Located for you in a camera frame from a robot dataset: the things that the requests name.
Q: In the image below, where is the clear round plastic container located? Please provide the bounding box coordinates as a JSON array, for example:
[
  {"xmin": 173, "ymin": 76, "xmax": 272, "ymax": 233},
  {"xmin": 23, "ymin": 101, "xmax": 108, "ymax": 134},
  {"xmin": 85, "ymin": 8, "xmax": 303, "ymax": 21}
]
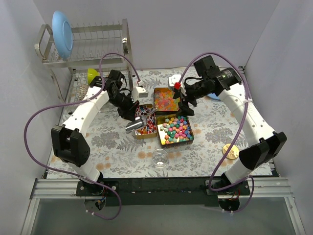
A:
[{"xmin": 151, "ymin": 149, "xmax": 169, "ymax": 168}]

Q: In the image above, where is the yellow green bowl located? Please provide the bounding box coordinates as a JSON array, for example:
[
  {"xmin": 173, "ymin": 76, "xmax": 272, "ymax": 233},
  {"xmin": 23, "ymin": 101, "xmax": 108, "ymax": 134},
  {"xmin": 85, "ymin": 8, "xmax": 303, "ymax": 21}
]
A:
[{"xmin": 87, "ymin": 68, "xmax": 99, "ymax": 85}]

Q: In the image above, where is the gold round lid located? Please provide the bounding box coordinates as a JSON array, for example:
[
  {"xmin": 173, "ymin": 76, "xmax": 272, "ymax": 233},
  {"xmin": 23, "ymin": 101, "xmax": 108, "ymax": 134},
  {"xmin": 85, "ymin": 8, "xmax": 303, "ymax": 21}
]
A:
[{"xmin": 222, "ymin": 143, "xmax": 240, "ymax": 160}]

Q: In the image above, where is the patterned beige cup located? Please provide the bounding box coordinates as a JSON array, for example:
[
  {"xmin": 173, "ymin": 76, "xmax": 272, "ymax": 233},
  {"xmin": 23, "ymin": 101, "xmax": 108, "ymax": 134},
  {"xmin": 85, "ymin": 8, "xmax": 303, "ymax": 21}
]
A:
[{"xmin": 78, "ymin": 84, "xmax": 89, "ymax": 100}]

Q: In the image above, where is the steel dish rack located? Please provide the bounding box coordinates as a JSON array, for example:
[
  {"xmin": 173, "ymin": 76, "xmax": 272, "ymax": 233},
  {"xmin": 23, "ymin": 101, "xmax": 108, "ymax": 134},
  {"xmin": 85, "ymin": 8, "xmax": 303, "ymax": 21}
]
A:
[{"xmin": 34, "ymin": 18, "xmax": 136, "ymax": 115}]

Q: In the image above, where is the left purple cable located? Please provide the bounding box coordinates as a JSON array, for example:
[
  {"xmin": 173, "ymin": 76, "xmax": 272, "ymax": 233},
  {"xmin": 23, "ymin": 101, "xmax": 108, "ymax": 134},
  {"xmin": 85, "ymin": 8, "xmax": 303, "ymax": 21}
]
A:
[{"xmin": 23, "ymin": 52, "xmax": 141, "ymax": 220}]

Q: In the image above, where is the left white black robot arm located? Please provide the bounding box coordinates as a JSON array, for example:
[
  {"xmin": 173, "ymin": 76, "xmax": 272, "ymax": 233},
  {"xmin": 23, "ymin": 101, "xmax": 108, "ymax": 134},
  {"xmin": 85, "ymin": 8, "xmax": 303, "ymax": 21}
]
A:
[{"xmin": 51, "ymin": 70, "xmax": 146, "ymax": 196}]

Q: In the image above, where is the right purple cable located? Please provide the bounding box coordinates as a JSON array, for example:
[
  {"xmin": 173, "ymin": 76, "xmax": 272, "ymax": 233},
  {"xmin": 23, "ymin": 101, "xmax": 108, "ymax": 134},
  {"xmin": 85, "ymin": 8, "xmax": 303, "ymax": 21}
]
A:
[{"xmin": 177, "ymin": 51, "xmax": 255, "ymax": 213}]

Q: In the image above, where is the silver metal scoop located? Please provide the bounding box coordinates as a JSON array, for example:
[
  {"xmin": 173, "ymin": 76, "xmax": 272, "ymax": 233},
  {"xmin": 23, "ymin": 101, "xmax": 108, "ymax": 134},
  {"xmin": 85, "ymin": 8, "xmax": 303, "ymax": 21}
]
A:
[{"xmin": 125, "ymin": 108, "xmax": 156, "ymax": 134}]

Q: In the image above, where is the floral table mat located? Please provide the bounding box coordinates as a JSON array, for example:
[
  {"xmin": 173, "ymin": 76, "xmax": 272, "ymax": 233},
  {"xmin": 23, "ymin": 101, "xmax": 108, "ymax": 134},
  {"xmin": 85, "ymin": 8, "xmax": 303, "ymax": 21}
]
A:
[{"xmin": 46, "ymin": 68, "xmax": 274, "ymax": 179}]

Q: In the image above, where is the aluminium frame rail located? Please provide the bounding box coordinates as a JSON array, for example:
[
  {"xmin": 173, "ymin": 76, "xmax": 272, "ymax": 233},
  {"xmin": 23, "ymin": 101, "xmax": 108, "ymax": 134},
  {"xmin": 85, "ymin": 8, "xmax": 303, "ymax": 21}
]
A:
[{"xmin": 30, "ymin": 177, "xmax": 294, "ymax": 199}]

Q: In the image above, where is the tin of gummy candies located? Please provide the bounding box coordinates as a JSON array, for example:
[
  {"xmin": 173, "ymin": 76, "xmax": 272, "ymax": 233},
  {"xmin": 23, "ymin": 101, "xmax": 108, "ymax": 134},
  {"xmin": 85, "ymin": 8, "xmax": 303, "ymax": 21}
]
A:
[{"xmin": 154, "ymin": 88, "xmax": 180, "ymax": 116}]

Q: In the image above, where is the blue plate in rack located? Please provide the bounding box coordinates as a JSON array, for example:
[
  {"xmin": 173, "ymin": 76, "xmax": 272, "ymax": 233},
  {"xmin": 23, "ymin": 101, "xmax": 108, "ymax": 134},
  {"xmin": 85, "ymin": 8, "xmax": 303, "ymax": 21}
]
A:
[{"xmin": 52, "ymin": 11, "xmax": 73, "ymax": 60}]

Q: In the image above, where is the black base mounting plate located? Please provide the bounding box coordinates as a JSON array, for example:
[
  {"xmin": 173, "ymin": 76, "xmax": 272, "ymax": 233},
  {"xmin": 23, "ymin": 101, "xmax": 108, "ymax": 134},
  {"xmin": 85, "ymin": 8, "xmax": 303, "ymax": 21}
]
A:
[{"xmin": 75, "ymin": 177, "xmax": 250, "ymax": 207}]

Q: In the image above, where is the blue plate on table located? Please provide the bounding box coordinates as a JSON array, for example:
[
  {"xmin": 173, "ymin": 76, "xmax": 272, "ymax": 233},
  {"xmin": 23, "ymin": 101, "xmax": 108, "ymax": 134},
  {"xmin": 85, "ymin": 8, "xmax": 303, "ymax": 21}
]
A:
[{"xmin": 207, "ymin": 94, "xmax": 220, "ymax": 101}]

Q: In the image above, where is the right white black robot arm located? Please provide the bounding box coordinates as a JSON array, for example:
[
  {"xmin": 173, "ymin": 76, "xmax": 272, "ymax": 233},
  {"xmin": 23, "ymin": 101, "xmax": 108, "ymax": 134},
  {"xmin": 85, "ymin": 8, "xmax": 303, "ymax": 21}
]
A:
[{"xmin": 168, "ymin": 52, "xmax": 287, "ymax": 195}]

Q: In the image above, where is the purple cable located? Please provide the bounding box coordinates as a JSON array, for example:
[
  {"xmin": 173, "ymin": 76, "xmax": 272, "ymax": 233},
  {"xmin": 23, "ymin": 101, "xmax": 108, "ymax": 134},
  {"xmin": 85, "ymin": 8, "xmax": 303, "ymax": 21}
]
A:
[
  {"xmin": 177, "ymin": 51, "xmax": 255, "ymax": 213},
  {"xmin": 23, "ymin": 52, "xmax": 141, "ymax": 220}
]

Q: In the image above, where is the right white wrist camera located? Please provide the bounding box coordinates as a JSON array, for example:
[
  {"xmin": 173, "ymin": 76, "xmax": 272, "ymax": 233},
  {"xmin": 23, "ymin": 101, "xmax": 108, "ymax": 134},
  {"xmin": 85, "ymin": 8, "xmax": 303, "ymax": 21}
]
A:
[{"xmin": 168, "ymin": 74, "xmax": 181, "ymax": 90}]

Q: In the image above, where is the tin of star candies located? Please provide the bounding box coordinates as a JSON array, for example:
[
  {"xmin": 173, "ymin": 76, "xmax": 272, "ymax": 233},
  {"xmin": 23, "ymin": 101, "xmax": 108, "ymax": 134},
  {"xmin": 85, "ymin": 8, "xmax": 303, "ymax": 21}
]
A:
[{"xmin": 156, "ymin": 114, "xmax": 195, "ymax": 148}]

